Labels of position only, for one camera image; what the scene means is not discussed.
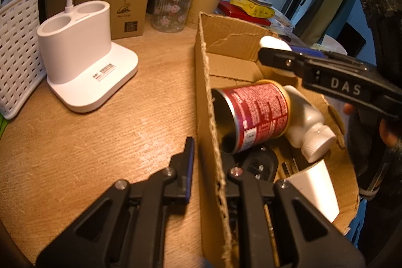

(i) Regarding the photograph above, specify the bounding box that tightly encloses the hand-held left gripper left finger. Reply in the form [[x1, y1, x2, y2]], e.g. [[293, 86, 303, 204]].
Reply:
[[36, 138, 195, 268]]

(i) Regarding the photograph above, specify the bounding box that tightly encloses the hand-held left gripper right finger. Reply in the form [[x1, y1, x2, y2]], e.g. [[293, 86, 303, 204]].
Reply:
[[227, 166, 366, 268]]

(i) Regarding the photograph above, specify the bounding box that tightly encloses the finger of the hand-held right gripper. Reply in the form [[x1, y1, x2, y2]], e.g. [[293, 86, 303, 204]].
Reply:
[[292, 46, 377, 68], [258, 47, 318, 88]]

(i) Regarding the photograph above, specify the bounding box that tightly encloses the black car key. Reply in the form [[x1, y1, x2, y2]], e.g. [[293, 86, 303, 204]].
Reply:
[[220, 145, 299, 184]]

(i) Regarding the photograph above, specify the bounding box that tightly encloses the red can with yellow lid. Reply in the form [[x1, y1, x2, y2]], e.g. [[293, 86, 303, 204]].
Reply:
[[211, 80, 291, 154]]

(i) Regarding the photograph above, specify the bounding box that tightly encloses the cardboard box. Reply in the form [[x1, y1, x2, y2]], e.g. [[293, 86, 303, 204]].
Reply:
[[195, 12, 360, 268]]

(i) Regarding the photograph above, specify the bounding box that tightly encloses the white plastic bottle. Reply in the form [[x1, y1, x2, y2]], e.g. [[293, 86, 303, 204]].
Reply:
[[283, 85, 337, 163]]

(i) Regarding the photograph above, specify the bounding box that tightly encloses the white charger adapter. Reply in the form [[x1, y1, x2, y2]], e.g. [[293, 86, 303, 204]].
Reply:
[[286, 159, 340, 223]]

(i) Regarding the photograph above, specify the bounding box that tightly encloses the person's right hand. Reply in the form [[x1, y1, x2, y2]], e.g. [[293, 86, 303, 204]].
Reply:
[[343, 102, 402, 151]]

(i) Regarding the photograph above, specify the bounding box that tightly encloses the black television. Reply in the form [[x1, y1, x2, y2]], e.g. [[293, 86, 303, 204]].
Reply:
[[347, 20, 367, 58]]

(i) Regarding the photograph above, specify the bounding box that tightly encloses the white paper box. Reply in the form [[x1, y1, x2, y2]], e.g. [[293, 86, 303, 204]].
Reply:
[[270, 12, 294, 34]]

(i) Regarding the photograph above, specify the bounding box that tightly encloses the yellow packet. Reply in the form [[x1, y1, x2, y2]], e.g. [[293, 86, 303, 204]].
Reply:
[[230, 0, 275, 19]]

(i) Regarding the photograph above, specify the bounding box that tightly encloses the red book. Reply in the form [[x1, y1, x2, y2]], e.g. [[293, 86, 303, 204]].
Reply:
[[218, 1, 272, 27]]

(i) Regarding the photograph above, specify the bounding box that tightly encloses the stack of brown paper cups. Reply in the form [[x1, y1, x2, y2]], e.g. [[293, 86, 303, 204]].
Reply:
[[185, 0, 228, 30]]

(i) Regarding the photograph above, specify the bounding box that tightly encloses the patterned glass jar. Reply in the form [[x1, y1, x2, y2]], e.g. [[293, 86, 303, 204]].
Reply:
[[152, 0, 197, 33]]

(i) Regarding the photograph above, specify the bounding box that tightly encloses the white desk lamp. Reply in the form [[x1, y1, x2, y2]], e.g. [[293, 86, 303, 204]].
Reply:
[[37, 0, 139, 113]]

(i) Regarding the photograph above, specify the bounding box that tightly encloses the white woven plastic basket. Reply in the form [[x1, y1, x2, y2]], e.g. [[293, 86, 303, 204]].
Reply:
[[0, 0, 47, 120]]

